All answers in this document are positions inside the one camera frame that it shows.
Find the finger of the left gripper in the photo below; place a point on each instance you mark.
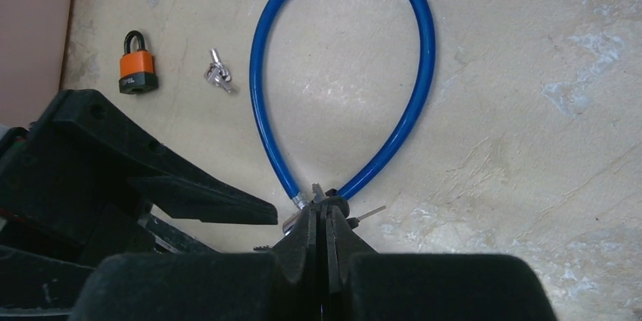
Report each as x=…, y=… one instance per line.
x=89, y=153

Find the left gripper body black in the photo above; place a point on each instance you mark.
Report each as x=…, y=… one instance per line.
x=46, y=257

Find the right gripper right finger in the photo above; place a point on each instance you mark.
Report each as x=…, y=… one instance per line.
x=363, y=284

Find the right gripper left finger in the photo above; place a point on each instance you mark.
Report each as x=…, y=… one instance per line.
x=204, y=286

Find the orange black padlock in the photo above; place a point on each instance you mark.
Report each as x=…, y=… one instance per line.
x=137, y=70

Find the black-headed key bunch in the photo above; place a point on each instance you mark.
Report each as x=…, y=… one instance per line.
x=331, y=198

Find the small silver key bunch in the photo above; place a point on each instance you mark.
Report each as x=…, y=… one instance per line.
x=217, y=73

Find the pink plastic storage box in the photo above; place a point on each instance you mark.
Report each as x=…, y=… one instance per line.
x=33, y=41

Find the blue cable lock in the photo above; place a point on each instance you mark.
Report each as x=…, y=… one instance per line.
x=338, y=90

